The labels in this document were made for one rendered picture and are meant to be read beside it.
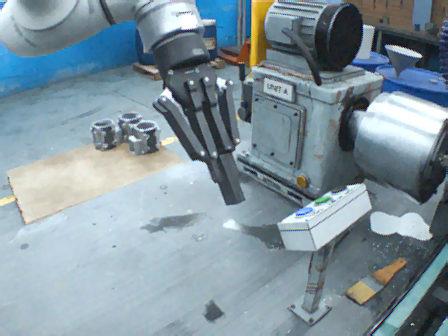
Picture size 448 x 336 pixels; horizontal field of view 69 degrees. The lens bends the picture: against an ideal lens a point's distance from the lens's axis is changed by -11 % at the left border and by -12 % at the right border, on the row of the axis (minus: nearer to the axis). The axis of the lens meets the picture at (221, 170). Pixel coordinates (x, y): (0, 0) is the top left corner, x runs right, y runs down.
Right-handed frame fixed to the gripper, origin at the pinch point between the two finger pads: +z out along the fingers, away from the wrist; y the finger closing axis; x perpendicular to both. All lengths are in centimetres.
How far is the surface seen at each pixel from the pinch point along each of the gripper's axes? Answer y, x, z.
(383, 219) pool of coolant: 58, 17, 31
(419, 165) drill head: 46.2, -4.6, 13.9
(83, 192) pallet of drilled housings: 26, 199, -9
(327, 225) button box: 12.5, -3.4, 12.7
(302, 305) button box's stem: 15.8, 13.2, 32.0
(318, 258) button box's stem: 15.7, 4.2, 20.4
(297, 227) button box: 8.5, -1.0, 11.1
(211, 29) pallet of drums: 315, 367, -175
